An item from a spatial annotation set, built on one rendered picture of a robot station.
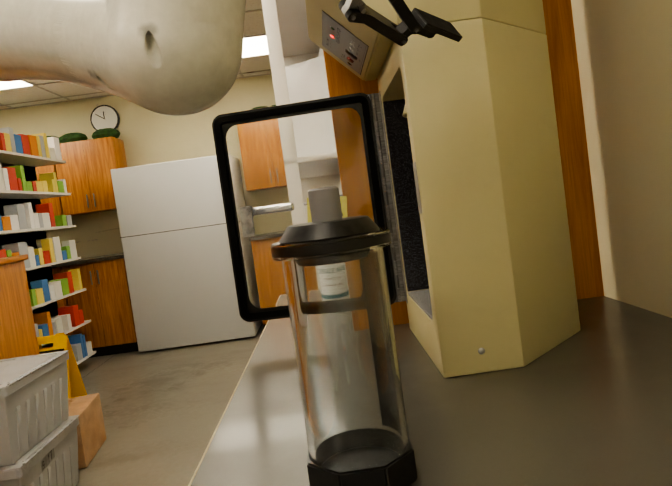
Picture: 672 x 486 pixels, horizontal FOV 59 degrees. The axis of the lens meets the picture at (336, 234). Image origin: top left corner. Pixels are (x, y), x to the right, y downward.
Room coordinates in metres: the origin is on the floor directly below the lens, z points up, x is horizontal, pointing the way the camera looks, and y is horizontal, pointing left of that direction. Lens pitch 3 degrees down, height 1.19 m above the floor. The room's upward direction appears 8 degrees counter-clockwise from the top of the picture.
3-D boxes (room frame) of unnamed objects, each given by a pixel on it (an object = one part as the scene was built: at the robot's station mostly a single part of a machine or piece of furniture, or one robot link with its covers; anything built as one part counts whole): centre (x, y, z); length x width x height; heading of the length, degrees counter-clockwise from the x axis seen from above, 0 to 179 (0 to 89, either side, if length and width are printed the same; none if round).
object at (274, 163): (1.11, 0.05, 1.19); 0.30 x 0.01 x 0.40; 84
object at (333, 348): (0.53, 0.01, 1.06); 0.11 x 0.11 x 0.21
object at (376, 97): (1.09, -0.11, 1.19); 0.03 x 0.02 x 0.39; 1
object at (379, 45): (0.94, -0.06, 1.46); 0.32 x 0.12 x 0.10; 1
